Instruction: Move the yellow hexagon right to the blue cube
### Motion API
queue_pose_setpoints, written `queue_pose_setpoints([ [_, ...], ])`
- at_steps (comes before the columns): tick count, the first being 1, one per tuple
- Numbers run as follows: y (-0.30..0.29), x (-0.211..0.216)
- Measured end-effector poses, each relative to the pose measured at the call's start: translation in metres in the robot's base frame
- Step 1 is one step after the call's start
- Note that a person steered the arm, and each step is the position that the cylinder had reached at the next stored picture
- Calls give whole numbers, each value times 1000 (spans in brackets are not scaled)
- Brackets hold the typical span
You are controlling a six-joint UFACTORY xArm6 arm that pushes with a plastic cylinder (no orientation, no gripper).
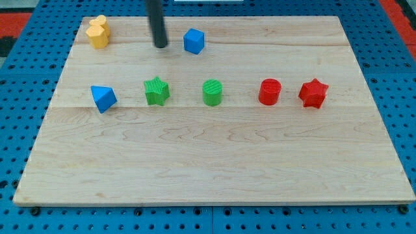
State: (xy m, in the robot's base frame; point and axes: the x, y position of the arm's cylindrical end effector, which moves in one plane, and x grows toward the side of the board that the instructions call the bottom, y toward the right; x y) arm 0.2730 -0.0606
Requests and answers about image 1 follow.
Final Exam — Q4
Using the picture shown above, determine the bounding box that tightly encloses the red cylinder block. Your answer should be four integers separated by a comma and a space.
258, 78, 282, 105

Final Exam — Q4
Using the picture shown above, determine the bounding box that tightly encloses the yellow heart block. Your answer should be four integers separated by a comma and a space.
89, 15, 111, 37

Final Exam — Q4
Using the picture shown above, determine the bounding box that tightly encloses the blue triangular prism block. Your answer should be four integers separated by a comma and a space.
90, 86, 117, 114

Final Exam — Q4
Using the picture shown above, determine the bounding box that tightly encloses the wooden board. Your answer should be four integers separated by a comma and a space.
14, 16, 415, 207

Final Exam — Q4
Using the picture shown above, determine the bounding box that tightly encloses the red star block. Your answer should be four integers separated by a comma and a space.
298, 79, 329, 109

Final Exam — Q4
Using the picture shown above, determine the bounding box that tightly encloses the blue cube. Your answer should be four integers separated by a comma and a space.
183, 28, 205, 55

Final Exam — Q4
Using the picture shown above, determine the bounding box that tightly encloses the green star block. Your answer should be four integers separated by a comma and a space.
144, 76, 170, 106

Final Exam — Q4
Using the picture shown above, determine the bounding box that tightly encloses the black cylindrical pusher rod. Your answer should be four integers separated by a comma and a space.
145, 0, 168, 48

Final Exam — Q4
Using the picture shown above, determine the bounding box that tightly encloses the green cylinder block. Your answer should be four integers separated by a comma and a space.
202, 79, 222, 107

